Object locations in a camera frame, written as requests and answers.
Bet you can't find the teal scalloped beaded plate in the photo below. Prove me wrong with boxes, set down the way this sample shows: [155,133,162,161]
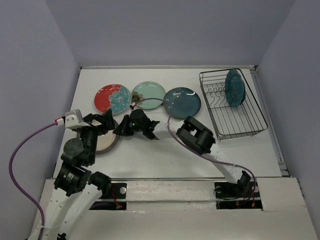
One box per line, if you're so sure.
[224,69,246,108]

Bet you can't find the grey rimmed cream plate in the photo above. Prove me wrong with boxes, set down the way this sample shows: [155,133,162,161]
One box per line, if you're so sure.
[74,117,120,155]

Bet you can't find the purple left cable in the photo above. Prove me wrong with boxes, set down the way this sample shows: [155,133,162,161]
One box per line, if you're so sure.
[8,119,66,240]

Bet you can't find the black wire dish rack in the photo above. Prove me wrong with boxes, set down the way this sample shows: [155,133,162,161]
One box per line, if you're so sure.
[199,68,268,141]

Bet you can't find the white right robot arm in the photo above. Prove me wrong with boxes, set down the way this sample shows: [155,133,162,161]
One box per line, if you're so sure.
[113,109,251,199]

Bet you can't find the purple cable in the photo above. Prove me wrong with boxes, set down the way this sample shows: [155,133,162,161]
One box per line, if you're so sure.
[129,97,258,203]
[8,119,66,240]

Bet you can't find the mint green flower plate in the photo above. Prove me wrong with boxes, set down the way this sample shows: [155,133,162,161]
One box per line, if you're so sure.
[131,81,166,110]

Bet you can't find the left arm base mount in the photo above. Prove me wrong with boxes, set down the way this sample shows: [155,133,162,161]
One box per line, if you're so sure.
[90,182,127,211]

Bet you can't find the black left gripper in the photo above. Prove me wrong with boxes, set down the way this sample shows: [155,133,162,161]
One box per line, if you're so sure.
[77,107,116,163]

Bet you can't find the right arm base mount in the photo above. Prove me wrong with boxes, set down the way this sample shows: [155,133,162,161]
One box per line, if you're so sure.
[213,181,263,210]

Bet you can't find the red and blue floral plate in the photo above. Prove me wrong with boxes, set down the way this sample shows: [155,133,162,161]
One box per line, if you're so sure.
[93,84,132,115]

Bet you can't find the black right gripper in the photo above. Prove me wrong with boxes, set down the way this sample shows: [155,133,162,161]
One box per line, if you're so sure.
[113,114,145,136]

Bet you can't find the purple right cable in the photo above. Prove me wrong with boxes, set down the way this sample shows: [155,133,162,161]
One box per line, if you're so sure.
[129,97,258,203]

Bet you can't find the dark teal blossom plate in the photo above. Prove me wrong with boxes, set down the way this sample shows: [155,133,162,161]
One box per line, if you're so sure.
[163,87,202,120]

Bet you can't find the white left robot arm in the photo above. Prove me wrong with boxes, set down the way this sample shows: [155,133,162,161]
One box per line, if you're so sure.
[29,109,116,240]

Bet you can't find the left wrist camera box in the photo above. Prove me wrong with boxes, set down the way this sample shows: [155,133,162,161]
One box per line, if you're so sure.
[64,109,83,130]

